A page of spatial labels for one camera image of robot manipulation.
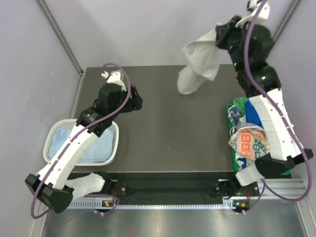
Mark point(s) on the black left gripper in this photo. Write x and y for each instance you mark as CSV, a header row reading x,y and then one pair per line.
x,y
136,100

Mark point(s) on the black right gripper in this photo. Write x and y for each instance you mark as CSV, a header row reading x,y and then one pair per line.
x,y
222,31

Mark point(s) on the white grey cloth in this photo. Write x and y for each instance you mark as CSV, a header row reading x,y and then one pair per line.
x,y
204,59

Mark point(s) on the light blue towel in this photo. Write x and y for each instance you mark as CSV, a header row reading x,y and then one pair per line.
x,y
100,151

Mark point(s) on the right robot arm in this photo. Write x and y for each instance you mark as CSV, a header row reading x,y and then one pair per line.
x,y
248,45

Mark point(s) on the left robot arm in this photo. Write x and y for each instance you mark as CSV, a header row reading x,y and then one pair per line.
x,y
51,186

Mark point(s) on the white perforated plastic basket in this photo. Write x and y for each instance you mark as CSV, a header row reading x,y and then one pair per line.
x,y
69,124

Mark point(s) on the patterned white blue cloth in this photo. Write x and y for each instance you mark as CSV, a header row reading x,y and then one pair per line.
x,y
233,116

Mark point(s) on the royal blue cloth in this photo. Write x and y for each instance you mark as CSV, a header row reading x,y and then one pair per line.
x,y
251,115

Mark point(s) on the orange teal printed cloth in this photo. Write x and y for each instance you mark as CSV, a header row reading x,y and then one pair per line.
x,y
249,140

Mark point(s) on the green plastic tray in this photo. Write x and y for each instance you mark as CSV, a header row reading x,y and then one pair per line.
x,y
248,139

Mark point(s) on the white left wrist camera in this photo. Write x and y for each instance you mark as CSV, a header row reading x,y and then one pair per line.
x,y
115,77

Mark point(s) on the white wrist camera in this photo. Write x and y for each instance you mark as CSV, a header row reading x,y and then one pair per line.
x,y
115,77
259,11

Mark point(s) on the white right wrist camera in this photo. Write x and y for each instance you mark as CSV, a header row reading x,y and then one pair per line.
x,y
259,11

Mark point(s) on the aluminium frame right post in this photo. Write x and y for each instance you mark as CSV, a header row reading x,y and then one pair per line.
x,y
282,20

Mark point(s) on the aluminium frame post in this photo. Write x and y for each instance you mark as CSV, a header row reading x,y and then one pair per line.
x,y
282,20
59,34

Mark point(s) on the black table front rail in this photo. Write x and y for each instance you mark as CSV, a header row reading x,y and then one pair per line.
x,y
216,184

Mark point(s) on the aluminium frame left post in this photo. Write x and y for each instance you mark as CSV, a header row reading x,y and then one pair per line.
x,y
59,34

